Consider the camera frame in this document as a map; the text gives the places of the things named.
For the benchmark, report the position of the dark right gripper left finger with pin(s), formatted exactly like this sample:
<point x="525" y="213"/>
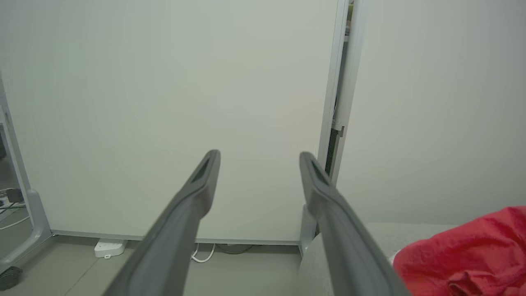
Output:
<point x="172" y="238"/>

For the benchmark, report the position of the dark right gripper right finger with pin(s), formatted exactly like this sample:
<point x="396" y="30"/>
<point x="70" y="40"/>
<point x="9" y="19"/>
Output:
<point x="349" y="246"/>

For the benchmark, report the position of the red garment with white stripes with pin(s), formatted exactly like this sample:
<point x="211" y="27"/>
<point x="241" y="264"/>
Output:
<point x="472" y="250"/>

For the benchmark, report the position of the white power strip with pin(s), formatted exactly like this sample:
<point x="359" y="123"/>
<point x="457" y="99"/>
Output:
<point x="109" y="248"/>

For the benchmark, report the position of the grey partition foot with caster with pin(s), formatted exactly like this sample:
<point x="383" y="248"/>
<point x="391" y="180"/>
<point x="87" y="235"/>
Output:
<point x="38" y="230"/>

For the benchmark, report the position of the wide white partition panel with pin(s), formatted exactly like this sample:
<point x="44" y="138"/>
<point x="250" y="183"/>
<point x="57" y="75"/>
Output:
<point x="164" y="82"/>

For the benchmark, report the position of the black power adapter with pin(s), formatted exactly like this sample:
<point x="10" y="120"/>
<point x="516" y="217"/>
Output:
<point x="15" y="195"/>

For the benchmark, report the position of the narrow white partition panel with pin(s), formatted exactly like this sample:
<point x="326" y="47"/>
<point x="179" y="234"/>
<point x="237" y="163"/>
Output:
<point x="431" y="102"/>

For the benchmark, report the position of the black caster wheel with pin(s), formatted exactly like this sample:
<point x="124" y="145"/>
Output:
<point x="9" y="278"/>

